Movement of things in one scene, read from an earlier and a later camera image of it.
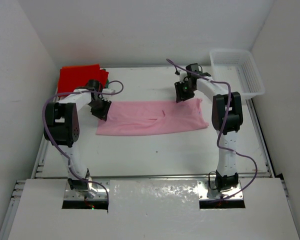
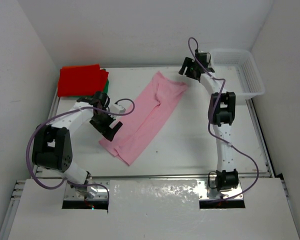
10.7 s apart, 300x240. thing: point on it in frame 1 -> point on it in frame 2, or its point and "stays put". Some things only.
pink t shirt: x=130 y=117 -> x=153 y=107
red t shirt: x=73 y=77 stays put
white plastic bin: x=238 y=68 stays put
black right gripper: x=181 y=95 -> x=187 y=62
